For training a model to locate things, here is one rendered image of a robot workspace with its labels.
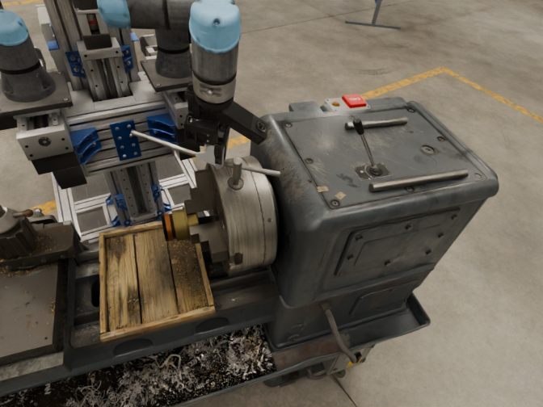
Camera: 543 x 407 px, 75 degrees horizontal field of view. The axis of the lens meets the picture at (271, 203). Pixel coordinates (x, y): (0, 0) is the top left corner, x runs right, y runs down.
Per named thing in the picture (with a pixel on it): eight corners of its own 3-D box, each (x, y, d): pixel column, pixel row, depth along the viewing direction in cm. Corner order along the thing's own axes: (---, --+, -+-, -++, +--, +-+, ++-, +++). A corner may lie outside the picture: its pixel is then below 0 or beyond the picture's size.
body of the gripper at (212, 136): (194, 119, 76) (191, 72, 66) (233, 127, 76) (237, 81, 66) (184, 145, 72) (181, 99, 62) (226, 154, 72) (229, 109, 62)
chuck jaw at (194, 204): (224, 203, 101) (218, 161, 98) (227, 207, 96) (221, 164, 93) (184, 210, 98) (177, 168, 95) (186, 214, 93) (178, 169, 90)
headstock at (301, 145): (377, 174, 151) (412, 90, 123) (448, 266, 121) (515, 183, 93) (243, 197, 134) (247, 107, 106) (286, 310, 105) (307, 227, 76)
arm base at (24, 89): (3, 82, 120) (-11, 53, 113) (53, 76, 126) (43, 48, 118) (5, 106, 111) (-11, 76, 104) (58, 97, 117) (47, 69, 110)
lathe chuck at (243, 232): (231, 197, 122) (237, 133, 95) (256, 283, 106) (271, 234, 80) (205, 201, 119) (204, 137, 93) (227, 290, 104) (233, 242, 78)
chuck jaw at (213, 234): (229, 217, 95) (241, 250, 87) (229, 229, 99) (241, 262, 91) (188, 224, 92) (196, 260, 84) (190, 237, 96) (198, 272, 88)
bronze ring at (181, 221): (193, 198, 97) (158, 203, 94) (199, 223, 91) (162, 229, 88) (195, 220, 103) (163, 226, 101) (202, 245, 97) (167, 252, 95)
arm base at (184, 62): (151, 62, 138) (146, 36, 131) (188, 57, 144) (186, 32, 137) (162, 81, 130) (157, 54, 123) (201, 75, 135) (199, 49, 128)
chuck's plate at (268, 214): (241, 195, 123) (250, 132, 96) (267, 279, 107) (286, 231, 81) (231, 197, 122) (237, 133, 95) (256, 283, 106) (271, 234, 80)
